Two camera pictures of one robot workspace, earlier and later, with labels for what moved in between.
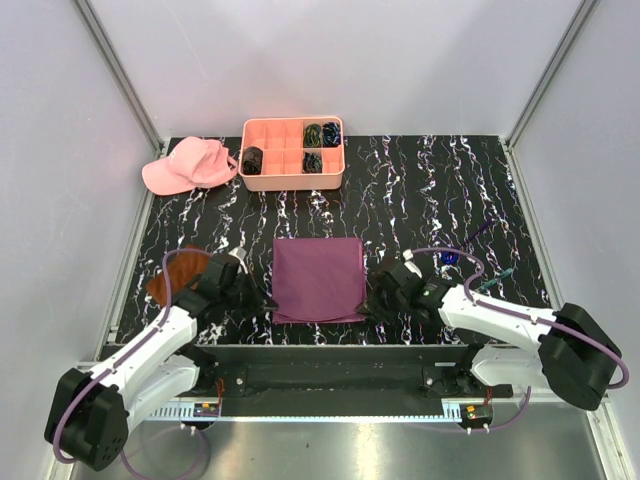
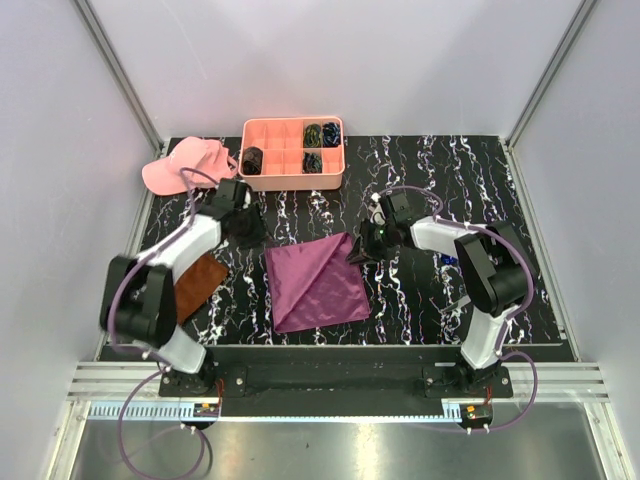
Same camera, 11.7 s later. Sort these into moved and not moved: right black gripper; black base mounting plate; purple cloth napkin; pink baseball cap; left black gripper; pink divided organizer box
Moved: right black gripper; left black gripper
Not moved: pink baseball cap; purple cloth napkin; black base mounting plate; pink divided organizer box
